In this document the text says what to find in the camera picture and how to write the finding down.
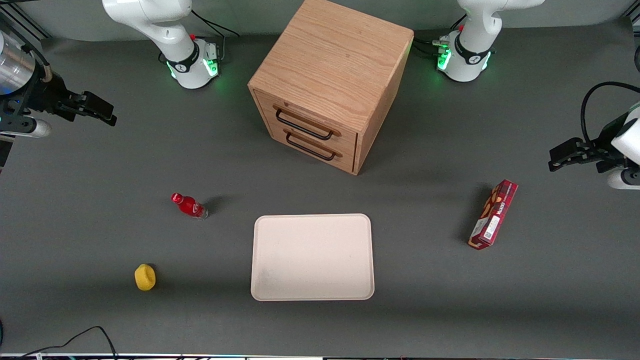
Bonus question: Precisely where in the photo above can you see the black metal drawer handle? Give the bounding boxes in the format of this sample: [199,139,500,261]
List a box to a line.
[273,104,343,141]
[283,128,344,162]

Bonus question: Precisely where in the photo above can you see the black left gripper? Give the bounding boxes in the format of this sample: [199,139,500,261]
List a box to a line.
[548,112,630,174]

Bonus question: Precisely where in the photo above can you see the black cables at base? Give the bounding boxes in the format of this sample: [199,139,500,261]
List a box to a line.
[412,15,468,57]
[158,9,241,65]

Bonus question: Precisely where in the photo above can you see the cream rectangular tray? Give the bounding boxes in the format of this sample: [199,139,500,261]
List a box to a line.
[250,213,376,302]

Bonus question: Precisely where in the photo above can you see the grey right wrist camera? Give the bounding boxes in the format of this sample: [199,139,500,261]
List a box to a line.
[0,117,52,139]

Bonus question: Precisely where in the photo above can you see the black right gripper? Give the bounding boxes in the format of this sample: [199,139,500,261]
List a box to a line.
[0,74,118,132]

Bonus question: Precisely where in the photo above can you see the black cable at table edge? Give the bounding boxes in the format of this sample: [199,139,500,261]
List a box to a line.
[0,326,119,360]

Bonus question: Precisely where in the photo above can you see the wooden drawer front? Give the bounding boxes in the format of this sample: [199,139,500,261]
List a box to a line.
[264,119,358,174]
[254,90,359,154]

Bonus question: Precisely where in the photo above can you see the red plastic bottle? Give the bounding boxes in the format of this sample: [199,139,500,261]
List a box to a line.
[170,192,209,220]

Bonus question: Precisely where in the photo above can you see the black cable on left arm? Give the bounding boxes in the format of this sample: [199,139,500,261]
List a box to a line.
[580,81,640,147]

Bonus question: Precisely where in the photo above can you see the yellow toy lemon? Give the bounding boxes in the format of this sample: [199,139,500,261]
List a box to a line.
[134,263,157,292]

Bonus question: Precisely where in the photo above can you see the wooden drawer cabinet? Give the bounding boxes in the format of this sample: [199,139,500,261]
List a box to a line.
[247,0,415,176]

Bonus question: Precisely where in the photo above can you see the aluminium frame profile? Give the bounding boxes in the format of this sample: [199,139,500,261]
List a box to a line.
[0,0,52,43]

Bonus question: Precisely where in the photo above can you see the black cables at left base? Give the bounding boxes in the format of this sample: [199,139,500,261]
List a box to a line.
[412,15,468,57]

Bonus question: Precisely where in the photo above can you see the red snack box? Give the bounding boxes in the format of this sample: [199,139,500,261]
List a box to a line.
[468,179,519,251]

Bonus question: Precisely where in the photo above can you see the black cables at right base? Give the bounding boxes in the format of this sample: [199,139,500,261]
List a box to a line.
[158,9,241,65]

